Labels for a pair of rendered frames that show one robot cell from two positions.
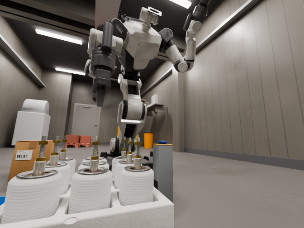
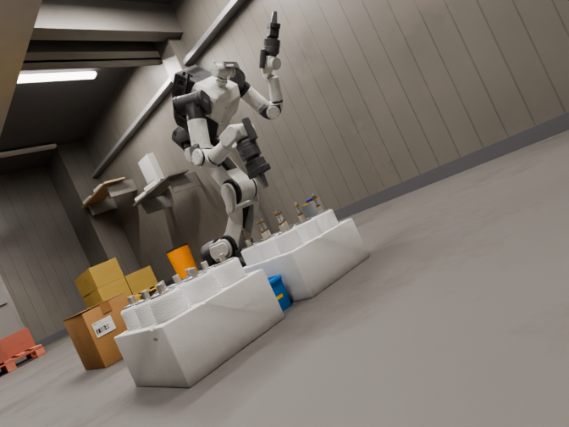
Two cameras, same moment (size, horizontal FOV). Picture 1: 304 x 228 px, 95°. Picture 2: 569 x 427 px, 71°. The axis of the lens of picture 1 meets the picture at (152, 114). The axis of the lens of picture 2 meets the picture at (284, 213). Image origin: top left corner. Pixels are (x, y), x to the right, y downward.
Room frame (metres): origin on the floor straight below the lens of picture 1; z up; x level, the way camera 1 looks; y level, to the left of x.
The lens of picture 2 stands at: (-1.08, 0.80, 0.31)
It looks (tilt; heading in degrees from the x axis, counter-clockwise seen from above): 0 degrees down; 338
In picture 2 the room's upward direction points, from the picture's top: 25 degrees counter-clockwise
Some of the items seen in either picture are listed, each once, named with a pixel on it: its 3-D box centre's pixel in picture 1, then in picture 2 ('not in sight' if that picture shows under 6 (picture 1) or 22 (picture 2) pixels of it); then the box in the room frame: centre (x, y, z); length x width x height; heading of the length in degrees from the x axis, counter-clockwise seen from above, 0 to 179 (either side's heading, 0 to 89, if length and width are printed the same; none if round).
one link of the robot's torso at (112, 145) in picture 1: (122, 144); (231, 245); (1.26, 0.25, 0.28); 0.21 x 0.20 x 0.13; 23
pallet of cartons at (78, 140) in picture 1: (79, 140); (2, 355); (5.34, 2.71, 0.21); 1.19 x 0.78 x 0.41; 22
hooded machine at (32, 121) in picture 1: (34, 123); not in sight; (4.66, 3.93, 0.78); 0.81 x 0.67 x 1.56; 23
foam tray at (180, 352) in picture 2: not in sight; (199, 327); (0.30, 0.69, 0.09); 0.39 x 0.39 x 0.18; 23
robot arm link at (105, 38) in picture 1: (107, 46); (245, 135); (0.49, 0.18, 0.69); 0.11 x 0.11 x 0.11; 28
